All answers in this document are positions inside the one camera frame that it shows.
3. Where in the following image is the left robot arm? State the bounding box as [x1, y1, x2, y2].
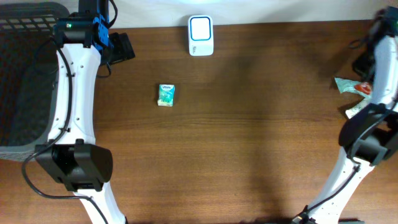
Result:
[22, 1, 135, 223]

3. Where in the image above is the grey plastic mesh basket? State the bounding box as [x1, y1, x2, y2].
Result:
[1, 2, 69, 161]

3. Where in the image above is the white bamboo print tube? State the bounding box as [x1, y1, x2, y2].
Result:
[345, 99, 369, 119]

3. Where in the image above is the small green tissue pack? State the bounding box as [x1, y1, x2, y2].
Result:
[157, 84, 175, 107]

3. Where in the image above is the orange chocolate bar wrapper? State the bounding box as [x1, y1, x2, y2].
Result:
[354, 82, 372, 95]

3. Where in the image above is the teal snack packet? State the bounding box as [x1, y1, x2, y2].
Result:
[335, 77, 371, 98]

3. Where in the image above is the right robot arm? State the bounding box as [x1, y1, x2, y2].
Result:
[291, 6, 397, 223]

